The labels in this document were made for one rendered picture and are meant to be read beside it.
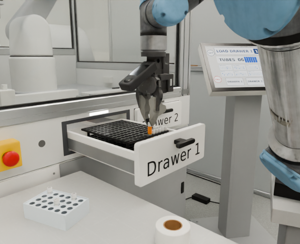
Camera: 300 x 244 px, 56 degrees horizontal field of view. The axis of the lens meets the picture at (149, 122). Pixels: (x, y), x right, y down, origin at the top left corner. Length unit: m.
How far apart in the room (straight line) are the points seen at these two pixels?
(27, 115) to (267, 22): 0.69
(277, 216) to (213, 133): 1.89
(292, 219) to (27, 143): 0.73
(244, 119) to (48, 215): 1.22
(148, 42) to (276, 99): 0.42
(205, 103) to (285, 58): 2.22
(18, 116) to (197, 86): 2.01
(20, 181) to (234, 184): 1.22
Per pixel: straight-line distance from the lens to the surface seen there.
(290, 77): 0.45
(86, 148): 0.86
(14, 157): 0.79
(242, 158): 1.71
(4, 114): 0.84
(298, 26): 0.37
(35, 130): 0.88
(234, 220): 1.87
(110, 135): 0.84
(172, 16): 0.68
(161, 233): 0.58
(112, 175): 1.10
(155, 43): 0.79
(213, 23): 2.58
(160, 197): 1.37
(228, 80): 1.49
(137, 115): 1.10
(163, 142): 0.73
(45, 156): 0.92
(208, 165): 2.75
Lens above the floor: 1.13
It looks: 13 degrees down
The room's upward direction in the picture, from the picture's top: straight up
